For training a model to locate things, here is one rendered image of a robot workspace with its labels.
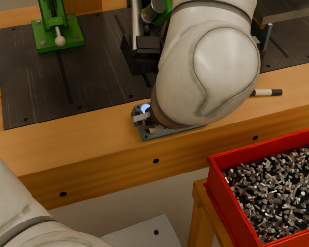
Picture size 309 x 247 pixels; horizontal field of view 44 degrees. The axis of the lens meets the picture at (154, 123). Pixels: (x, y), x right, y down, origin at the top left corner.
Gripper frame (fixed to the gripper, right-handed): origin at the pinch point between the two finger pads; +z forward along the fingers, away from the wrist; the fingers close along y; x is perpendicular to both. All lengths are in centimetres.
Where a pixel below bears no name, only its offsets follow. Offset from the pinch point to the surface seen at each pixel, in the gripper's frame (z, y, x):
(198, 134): 6.1, 10.4, -4.0
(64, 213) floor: 105, -28, -18
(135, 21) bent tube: 13.2, 4.7, 27.3
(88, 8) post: 41, -2, 46
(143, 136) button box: 4.5, -2.0, -1.8
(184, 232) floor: 91, 20, -39
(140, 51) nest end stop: 12.4, 3.9, 19.5
